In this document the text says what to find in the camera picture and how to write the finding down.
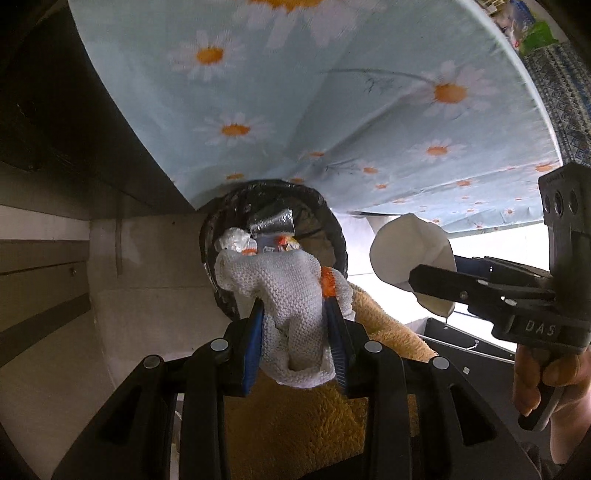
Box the clear plastic wrap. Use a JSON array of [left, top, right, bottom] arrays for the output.
[[214, 227, 259, 255]]

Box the black trash bin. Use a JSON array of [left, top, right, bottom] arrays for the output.
[[199, 180, 349, 321]]

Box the red white wrapper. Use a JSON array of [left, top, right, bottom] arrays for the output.
[[273, 235, 301, 252]]

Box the white knit glove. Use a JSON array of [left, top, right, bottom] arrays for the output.
[[214, 250, 335, 389]]

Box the white paper cup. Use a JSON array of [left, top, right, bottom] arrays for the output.
[[370, 214, 457, 318]]

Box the silver foil snack bag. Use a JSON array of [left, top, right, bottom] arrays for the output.
[[247, 208, 296, 236]]

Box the green packet bag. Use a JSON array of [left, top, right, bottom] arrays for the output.
[[519, 21, 558, 56]]

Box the person's right hand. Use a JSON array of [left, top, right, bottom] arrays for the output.
[[512, 343, 591, 466]]

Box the blue daisy tablecloth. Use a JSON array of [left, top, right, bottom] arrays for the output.
[[70, 1, 561, 232]]

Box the blue white snack bag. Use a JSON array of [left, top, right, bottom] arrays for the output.
[[504, 0, 536, 44]]

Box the blue patterned cloth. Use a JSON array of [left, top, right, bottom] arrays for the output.
[[523, 43, 590, 167]]

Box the mustard fleece sleeve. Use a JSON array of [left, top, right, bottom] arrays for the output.
[[223, 280, 438, 480]]

